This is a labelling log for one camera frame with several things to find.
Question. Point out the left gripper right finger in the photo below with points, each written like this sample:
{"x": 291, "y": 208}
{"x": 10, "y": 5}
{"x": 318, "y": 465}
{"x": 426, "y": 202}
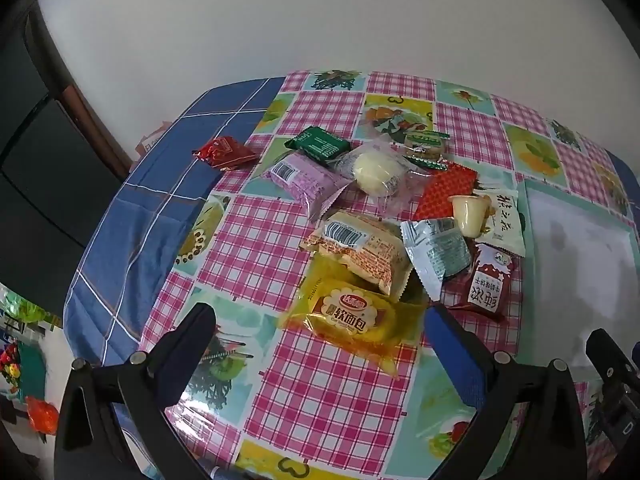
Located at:
{"x": 549, "y": 443}

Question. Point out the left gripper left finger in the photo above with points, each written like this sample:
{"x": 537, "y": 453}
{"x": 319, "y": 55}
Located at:
{"x": 90, "y": 443}

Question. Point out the maroon milk biscuit packet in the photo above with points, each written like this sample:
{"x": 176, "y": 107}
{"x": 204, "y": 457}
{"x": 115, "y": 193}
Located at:
{"x": 487, "y": 281}

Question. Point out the white calligraphy snack packet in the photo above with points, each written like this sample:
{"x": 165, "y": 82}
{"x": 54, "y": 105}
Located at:
{"x": 502, "y": 225}

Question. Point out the light teal snack packet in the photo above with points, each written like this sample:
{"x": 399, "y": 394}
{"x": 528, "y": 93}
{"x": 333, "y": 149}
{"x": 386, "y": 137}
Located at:
{"x": 437, "y": 251}

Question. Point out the yellow pudding cup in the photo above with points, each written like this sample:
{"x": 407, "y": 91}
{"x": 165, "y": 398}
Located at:
{"x": 470, "y": 211}

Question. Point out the orange barcode bread packet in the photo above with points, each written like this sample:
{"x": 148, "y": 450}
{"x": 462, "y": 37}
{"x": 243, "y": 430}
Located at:
{"x": 367, "y": 247}

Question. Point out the yellow soft bread packet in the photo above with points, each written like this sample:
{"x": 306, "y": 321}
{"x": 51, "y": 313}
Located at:
{"x": 336, "y": 306}

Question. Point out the red patterned packet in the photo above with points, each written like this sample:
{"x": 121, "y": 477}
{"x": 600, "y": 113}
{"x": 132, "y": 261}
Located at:
{"x": 434, "y": 202}

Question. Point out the green-edged clear biscuit packet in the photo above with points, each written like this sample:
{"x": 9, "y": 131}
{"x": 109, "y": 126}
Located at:
{"x": 426, "y": 149}

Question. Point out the clear-wrapped round white bun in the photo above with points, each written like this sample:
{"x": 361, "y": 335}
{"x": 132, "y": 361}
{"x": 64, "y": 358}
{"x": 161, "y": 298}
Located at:
{"x": 380, "y": 170}

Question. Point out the purple snack packet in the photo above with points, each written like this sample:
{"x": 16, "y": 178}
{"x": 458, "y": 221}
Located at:
{"x": 313, "y": 186}

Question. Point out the dark red nice snack packet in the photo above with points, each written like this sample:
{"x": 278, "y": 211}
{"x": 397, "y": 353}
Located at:
{"x": 225, "y": 153}

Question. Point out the dark green snack packet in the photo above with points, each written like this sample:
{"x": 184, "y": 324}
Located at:
{"x": 320, "y": 145}

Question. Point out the white tray with teal rim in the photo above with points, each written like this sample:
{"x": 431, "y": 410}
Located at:
{"x": 581, "y": 273}

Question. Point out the pink checkered picture tablecloth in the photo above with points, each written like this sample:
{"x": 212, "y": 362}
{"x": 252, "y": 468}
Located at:
{"x": 275, "y": 400}

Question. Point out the blue plaid bed cover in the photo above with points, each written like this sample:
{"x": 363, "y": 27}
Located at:
{"x": 135, "y": 244}

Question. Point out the dark cabinet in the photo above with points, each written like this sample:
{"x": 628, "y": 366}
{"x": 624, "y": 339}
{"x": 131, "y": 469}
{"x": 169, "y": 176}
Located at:
{"x": 58, "y": 175}

